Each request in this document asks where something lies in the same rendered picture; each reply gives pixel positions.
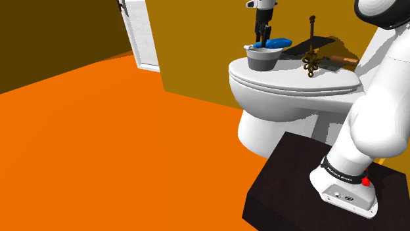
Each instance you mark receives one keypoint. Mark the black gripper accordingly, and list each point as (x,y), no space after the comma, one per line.
(264,15)

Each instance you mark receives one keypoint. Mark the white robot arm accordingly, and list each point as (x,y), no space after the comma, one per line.
(371,128)

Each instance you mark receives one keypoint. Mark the blue tool with white tip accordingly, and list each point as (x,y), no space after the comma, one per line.
(278,43)

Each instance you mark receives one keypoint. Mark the grey bucket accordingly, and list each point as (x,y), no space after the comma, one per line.
(262,60)

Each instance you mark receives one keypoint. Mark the brass ornament on rod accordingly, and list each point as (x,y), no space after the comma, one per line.
(311,60)

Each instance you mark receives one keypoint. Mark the white toilet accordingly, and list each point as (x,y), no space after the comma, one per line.
(275,96)

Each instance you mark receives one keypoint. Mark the white door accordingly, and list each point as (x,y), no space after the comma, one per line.
(142,35)

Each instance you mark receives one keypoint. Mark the dark robot stand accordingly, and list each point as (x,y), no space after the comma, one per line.
(288,192)

